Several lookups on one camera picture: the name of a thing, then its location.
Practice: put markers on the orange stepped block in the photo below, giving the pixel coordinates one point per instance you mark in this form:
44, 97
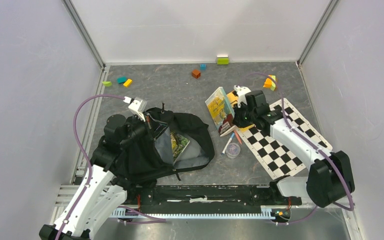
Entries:
268, 83

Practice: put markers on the teal block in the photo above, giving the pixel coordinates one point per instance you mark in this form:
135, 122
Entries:
121, 80

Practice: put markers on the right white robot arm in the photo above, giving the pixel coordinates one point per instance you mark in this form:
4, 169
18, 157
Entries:
330, 178

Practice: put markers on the black white chessboard mat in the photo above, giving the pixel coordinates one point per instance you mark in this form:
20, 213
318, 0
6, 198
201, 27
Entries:
274, 157

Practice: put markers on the green white block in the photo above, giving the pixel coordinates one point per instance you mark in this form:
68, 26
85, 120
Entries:
222, 59

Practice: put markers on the white blue marker pen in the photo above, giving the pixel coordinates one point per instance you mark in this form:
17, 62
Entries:
228, 142

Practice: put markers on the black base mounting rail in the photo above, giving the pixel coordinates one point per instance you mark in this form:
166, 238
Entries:
207, 199

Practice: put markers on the yellow paperback novel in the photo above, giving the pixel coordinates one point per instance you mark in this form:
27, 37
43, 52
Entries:
221, 111

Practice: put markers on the orange pencil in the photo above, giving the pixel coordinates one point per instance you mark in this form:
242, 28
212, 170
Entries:
237, 137

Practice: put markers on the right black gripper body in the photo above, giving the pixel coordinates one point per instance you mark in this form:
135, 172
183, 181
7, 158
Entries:
244, 116

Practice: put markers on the yellow flat booklet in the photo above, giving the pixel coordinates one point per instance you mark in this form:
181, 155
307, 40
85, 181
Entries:
233, 100

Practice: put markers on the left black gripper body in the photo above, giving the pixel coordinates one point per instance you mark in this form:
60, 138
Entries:
135, 130

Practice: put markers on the clear paperclip jar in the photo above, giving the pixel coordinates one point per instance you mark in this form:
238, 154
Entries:
232, 150

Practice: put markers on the black student backpack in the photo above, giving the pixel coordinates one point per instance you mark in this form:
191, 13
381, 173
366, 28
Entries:
151, 157

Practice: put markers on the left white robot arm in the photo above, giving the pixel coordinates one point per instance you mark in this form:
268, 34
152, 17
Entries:
99, 193

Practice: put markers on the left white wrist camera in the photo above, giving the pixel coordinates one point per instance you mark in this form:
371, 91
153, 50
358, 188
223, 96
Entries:
136, 106

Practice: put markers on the green half-round block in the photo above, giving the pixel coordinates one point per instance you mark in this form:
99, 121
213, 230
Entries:
107, 83

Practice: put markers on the green illustrated book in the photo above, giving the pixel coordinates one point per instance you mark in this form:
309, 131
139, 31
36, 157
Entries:
178, 144

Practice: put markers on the brown cube block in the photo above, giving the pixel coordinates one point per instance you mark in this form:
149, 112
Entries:
196, 73

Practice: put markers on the yellow small block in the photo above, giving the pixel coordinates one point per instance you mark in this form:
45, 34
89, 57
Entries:
128, 82

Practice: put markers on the white cable duct strip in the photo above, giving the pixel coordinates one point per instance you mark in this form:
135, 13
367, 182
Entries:
123, 213

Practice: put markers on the yellow-green block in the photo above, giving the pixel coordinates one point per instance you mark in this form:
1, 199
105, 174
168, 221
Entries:
273, 82

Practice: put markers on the small blue cube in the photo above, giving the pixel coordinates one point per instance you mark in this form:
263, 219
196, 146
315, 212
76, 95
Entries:
202, 67

